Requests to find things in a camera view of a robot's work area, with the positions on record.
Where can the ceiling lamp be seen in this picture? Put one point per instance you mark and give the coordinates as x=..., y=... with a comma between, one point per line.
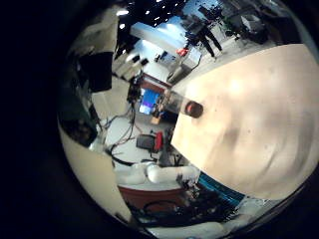
x=122, y=12

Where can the blue ribbed strip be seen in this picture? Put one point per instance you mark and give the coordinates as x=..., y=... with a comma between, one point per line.
x=219, y=191

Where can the blue-lit computer monitor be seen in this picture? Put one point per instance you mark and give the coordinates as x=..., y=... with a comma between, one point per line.
x=149, y=101

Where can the small red object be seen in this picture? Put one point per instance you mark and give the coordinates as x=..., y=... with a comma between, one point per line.
x=182, y=51

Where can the red and black office chair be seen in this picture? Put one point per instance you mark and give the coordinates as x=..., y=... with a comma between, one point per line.
x=150, y=142

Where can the grey equipment cabinet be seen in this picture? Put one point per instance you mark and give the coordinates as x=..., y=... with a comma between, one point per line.
x=192, y=62

